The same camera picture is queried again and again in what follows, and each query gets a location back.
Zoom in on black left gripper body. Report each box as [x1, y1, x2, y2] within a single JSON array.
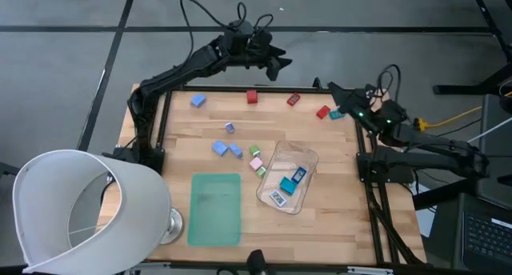
[[218, 21, 271, 68]]

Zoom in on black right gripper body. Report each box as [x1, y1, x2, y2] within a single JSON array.
[[355, 89, 409, 134]]

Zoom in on clear plastic tray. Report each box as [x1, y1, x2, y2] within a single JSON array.
[[255, 140, 320, 216]]

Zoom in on dark blue digital clock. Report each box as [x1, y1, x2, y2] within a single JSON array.
[[290, 166, 308, 185]]

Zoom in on small blue wall charger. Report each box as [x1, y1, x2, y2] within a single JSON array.
[[228, 142, 245, 160]]

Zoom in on white digital clock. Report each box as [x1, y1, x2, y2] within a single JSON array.
[[268, 189, 288, 209]]

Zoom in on black standing desk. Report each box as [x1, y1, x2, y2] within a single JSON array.
[[431, 0, 512, 96]]

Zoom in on dark grey computer case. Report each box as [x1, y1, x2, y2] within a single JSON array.
[[475, 94, 512, 210]]

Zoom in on green translucent plastic tray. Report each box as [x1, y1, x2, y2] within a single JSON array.
[[186, 173, 242, 247]]

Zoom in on black laptop with keyboard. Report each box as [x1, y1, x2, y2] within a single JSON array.
[[454, 193, 512, 274]]

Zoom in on white lamp shade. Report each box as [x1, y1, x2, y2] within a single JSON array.
[[11, 149, 172, 275]]

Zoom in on right wrist camera black cable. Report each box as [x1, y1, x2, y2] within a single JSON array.
[[366, 63, 402, 108]]

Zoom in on wrist camera black cable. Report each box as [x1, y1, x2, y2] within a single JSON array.
[[179, 0, 275, 60], [366, 63, 402, 108]]

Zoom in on left wrist camera black cable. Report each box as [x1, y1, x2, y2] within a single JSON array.
[[179, 0, 275, 60]]

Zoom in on yellow extension cable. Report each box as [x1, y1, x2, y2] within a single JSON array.
[[414, 90, 512, 133]]

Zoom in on white cable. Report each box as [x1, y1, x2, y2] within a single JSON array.
[[466, 117, 512, 145]]

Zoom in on black aluminium table frame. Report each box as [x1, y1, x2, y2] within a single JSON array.
[[142, 77, 429, 274]]

